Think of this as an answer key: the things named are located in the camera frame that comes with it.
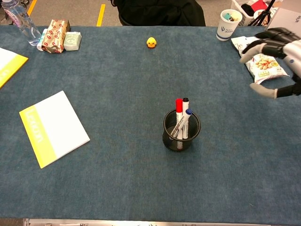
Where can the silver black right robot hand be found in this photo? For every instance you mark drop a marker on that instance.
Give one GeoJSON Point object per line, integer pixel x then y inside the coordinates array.
{"type": "Point", "coordinates": [294, 51]}

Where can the blue cap marker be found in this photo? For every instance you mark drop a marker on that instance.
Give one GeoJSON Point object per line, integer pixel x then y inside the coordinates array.
{"type": "Point", "coordinates": [188, 113]}

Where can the black cap marker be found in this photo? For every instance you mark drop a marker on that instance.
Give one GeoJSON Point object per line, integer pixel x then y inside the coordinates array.
{"type": "Point", "coordinates": [185, 102]}

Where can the red cap marker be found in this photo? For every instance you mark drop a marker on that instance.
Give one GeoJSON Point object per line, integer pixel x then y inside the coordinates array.
{"type": "Point", "coordinates": [179, 104]}

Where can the black mesh pen holder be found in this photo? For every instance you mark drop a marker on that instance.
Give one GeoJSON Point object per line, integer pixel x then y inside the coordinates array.
{"type": "Point", "coordinates": [169, 141]}

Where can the white peanut snack bag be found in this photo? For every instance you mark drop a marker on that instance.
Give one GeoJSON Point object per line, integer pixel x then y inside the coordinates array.
{"type": "Point", "coordinates": [265, 66]}

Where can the grey laptop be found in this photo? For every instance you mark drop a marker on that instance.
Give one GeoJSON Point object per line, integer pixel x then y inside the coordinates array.
{"type": "Point", "coordinates": [289, 20]}

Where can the black tripod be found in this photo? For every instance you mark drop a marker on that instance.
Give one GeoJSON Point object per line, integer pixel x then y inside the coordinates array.
{"type": "Point", "coordinates": [263, 15]}

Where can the white plastic basket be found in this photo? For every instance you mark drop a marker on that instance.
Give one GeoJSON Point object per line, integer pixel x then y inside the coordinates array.
{"type": "Point", "coordinates": [244, 20]}

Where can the white paper cup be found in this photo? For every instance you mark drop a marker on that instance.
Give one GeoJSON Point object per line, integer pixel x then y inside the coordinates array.
{"type": "Point", "coordinates": [227, 29]}

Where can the black office chair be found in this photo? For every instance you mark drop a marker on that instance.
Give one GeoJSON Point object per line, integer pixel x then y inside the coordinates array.
{"type": "Point", "coordinates": [160, 11]}

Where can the yellow duck toy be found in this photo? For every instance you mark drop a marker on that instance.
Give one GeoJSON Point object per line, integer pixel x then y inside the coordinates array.
{"type": "Point", "coordinates": [151, 42]}

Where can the blue felt table cloth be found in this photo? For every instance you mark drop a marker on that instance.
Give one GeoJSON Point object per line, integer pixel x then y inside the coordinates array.
{"type": "Point", "coordinates": [129, 82]}

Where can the pale green tissue pack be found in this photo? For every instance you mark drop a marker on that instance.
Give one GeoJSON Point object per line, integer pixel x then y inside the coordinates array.
{"type": "Point", "coordinates": [72, 41]}

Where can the red patterned wrapped package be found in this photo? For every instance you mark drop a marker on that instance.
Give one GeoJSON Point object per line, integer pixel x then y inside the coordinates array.
{"type": "Point", "coordinates": [55, 36]}

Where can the white yellow Lexicon notebook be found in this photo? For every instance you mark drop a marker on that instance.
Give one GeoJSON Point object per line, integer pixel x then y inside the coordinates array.
{"type": "Point", "coordinates": [9, 63]}
{"type": "Point", "coordinates": [58, 127]}

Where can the clear plastic water bottle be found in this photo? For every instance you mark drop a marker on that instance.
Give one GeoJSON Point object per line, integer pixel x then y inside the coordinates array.
{"type": "Point", "coordinates": [26, 23]}

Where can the metal table edge rail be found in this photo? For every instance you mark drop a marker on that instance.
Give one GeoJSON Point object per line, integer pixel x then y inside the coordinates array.
{"type": "Point", "coordinates": [141, 223]}

